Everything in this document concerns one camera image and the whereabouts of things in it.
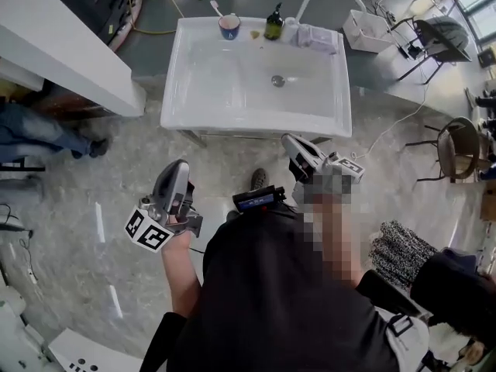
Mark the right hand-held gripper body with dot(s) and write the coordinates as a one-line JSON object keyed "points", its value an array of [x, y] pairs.
{"points": [[348, 169]]}

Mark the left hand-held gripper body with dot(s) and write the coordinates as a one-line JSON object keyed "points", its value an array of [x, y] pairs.
{"points": [[149, 233]]}

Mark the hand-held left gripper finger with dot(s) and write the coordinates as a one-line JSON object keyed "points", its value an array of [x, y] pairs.
{"points": [[164, 184], [182, 184]]}

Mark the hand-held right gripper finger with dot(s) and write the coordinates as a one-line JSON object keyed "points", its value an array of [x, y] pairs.
{"points": [[314, 153], [292, 147]]}

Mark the blue cup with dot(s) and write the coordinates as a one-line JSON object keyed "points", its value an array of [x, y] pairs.
{"points": [[229, 29]]}

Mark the pink toothbrush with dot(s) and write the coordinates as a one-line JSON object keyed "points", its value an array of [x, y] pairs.
{"points": [[217, 9]]}

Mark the person's right forearm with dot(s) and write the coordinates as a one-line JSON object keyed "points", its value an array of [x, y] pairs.
{"points": [[333, 238]]}

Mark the person's left forearm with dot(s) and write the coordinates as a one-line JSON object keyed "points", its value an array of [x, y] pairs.
{"points": [[182, 273]]}

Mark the person's left hand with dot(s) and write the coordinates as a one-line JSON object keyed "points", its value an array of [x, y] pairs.
{"points": [[177, 217]]}

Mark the person's right shoe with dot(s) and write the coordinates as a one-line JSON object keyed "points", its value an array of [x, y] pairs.
{"points": [[259, 178]]}

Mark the black display box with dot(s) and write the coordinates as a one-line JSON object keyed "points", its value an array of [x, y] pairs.
{"points": [[255, 200]]}

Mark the metal sink drain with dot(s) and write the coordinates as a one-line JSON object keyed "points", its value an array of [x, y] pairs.
{"points": [[277, 80]]}

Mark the white sink basin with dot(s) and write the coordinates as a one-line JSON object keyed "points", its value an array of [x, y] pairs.
{"points": [[217, 91]]}

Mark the clear plastic box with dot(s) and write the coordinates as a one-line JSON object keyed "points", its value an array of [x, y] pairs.
{"points": [[315, 37]]}

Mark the black wicker chair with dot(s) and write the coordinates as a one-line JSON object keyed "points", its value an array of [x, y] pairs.
{"points": [[461, 149]]}

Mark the yellowish soap piece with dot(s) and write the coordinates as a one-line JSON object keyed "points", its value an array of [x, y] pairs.
{"points": [[255, 34]]}

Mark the dark soap bottle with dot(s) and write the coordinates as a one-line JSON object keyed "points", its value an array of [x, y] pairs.
{"points": [[274, 25]]}

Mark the white box with black dots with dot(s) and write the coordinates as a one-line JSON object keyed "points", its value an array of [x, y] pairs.
{"points": [[97, 353]]}

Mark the white plastic bin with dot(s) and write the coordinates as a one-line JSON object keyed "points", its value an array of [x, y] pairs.
{"points": [[368, 29]]}

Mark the person's black top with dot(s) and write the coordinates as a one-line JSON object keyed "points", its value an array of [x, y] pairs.
{"points": [[279, 297]]}

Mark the white counter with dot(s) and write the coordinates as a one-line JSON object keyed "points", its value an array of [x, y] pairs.
{"points": [[69, 56]]}

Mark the pink rimmed board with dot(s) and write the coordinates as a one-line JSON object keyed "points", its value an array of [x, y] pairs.
{"points": [[128, 25]]}

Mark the dark folding table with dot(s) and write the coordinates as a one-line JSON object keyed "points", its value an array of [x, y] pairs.
{"points": [[441, 33]]}

